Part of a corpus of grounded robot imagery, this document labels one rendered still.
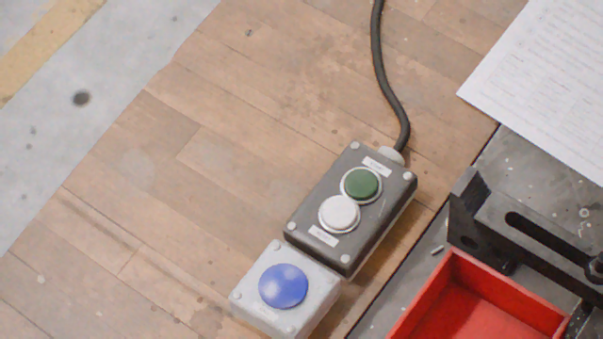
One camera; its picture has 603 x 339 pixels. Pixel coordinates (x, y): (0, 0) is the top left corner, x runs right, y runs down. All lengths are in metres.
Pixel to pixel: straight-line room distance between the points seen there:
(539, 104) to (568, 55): 0.07
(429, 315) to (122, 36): 1.41
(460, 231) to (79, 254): 0.33
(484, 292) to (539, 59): 0.25
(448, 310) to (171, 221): 0.25
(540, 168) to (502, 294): 0.15
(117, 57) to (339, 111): 1.22
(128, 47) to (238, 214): 1.27
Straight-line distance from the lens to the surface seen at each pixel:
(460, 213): 1.00
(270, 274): 1.01
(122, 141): 1.14
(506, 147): 1.11
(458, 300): 1.04
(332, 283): 1.02
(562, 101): 1.14
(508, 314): 1.03
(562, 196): 1.09
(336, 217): 1.03
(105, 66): 2.31
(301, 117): 1.13
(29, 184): 2.21
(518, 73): 1.15
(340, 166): 1.06
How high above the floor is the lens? 1.86
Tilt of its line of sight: 60 degrees down
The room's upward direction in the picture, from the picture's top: 8 degrees counter-clockwise
